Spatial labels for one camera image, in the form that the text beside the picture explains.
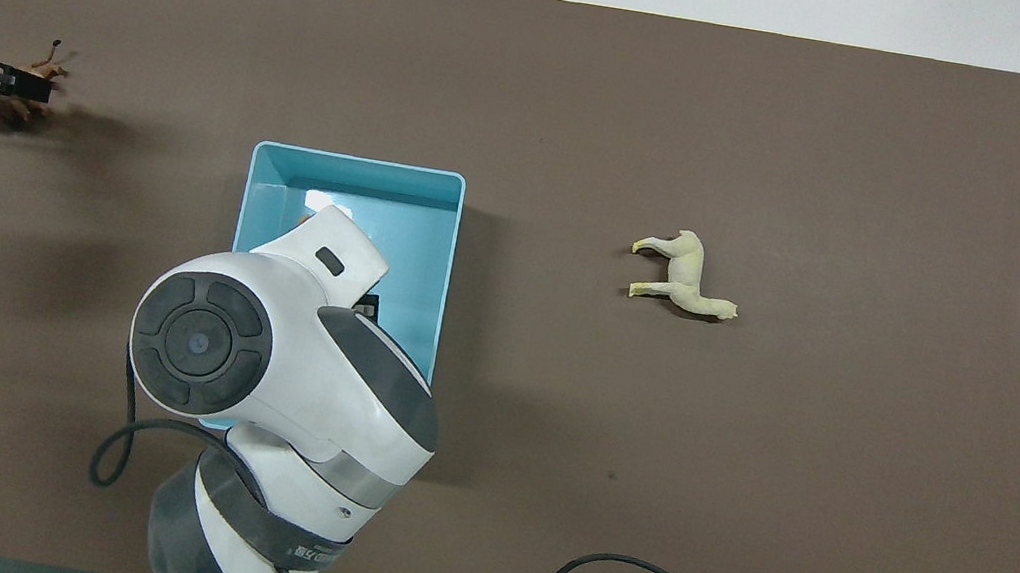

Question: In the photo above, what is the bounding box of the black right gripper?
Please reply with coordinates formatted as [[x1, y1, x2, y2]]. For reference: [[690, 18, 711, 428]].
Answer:
[[346, 290, 384, 330]]

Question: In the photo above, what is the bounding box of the brown lion toy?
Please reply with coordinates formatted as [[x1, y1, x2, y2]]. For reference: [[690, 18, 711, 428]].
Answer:
[[0, 31, 73, 140]]

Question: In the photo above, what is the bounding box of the cream horse toy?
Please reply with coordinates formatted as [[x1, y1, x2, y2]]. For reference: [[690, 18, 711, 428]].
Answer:
[[622, 221, 751, 327]]

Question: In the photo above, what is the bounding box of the light blue storage box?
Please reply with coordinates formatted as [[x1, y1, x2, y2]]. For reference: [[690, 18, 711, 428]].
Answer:
[[204, 138, 469, 463]]

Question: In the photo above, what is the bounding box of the brown table mat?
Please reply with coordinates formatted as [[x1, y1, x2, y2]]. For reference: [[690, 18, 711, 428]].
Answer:
[[0, 0, 1020, 573]]

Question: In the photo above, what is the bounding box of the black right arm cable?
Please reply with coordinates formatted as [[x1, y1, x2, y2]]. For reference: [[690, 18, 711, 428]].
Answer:
[[86, 344, 258, 510]]

